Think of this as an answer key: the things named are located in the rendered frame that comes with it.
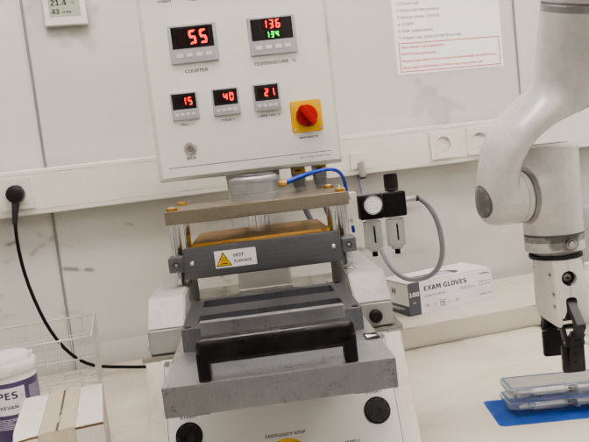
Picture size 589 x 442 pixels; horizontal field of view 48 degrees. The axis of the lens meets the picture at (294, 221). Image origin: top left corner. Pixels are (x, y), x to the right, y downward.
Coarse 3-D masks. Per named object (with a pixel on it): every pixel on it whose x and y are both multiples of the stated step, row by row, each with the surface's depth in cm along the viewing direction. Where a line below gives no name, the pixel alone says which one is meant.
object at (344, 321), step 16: (336, 320) 62; (208, 336) 62; (224, 336) 61; (240, 336) 61; (256, 336) 61; (272, 336) 61; (288, 336) 61; (304, 336) 61; (320, 336) 62; (336, 336) 62; (352, 336) 62; (208, 352) 61; (224, 352) 61; (240, 352) 61; (256, 352) 61; (272, 352) 61; (288, 352) 62; (352, 352) 62; (208, 368) 61
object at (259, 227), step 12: (252, 216) 104; (264, 216) 104; (240, 228) 113; (252, 228) 104; (264, 228) 104; (276, 228) 106; (288, 228) 104; (300, 228) 102; (312, 228) 100; (324, 228) 98; (204, 240) 100; (216, 240) 98; (228, 240) 97; (240, 240) 97
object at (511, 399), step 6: (504, 396) 101; (510, 396) 100; (558, 396) 98; (564, 396) 98; (570, 396) 98; (576, 396) 97; (582, 396) 97; (510, 402) 98; (516, 402) 98; (522, 402) 98; (528, 402) 98
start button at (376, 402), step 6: (372, 402) 84; (378, 402) 84; (384, 402) 84; (366, 408) 84; (372, 408) 84; (378, 408) 84; (384, 408) 84; (372, 414) 84; (378, 414) 84; (384, 414) 84; (378, 420) 84
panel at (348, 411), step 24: (384, 336) 88; (168, 360) 87; (264, 408) 85; (288, 408) 85; (312, 408) 85; (336, 408) 85; (360, 408) 85; (168, 432) 83; (216, 432) 84; (240, 432) 84; (264, 432) 84; (288, 432) 84; (312, 432) 84; (336, 432) 84; (360, 432) 84; (384, 432) 84
